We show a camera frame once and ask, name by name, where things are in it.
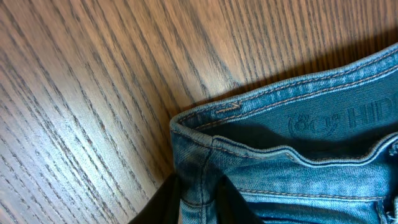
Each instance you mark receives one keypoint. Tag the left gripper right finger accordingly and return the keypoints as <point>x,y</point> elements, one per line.
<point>231,207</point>

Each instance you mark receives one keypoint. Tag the light blue denim jeans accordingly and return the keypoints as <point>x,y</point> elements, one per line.
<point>318,148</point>

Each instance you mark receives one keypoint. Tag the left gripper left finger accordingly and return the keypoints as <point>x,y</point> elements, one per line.
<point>164,206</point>

